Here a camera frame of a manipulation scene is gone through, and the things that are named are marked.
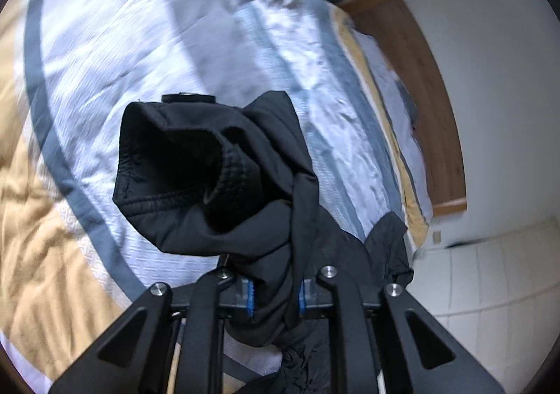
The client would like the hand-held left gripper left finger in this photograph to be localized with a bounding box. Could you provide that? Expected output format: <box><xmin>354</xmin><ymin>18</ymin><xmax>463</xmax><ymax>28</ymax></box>
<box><xmin>48</xmin><ymin>268</ymin><xmax>256</xmax><ymax>394</ymax></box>

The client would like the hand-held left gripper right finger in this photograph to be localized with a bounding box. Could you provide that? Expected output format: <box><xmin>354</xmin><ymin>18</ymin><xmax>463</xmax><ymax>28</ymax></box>
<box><xmin>297</xmin><ymin>265</ymin><xmax>505</xmax><ymax>394</ymax></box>

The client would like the black jacket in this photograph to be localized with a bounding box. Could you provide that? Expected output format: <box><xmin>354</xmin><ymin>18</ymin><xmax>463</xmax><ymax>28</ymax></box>
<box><xmin>112</xmin><ymin>90</ymin><xmax>415</xmax><ymax>394</ymax></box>

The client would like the white panelled wardrobe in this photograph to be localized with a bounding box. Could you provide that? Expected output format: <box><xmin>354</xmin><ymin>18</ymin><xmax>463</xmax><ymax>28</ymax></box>
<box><xmin>411</xmin><ymin>217</ymin><xmax>557</xmax><ymax>362</ymax></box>

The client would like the striped pillow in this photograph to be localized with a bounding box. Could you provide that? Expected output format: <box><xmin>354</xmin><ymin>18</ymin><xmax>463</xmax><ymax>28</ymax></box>
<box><xmin>353</xmin><ymin>31</ymin><xmax>423</xmax><ymax>126</ymax></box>

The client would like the wooden headboard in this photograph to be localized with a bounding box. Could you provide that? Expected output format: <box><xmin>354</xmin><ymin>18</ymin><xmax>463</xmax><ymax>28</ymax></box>
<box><xmin>339</xmin><ymin>0</ymin><xmax>468</xmax><ymax>216</ymax></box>

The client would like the striped bed quilt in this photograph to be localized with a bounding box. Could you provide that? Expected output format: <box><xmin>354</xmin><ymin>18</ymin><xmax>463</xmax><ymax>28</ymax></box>
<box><xmin>0</xmin><ymin>0</ymin><xmax>436</xmax><ymax>391</ymax></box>

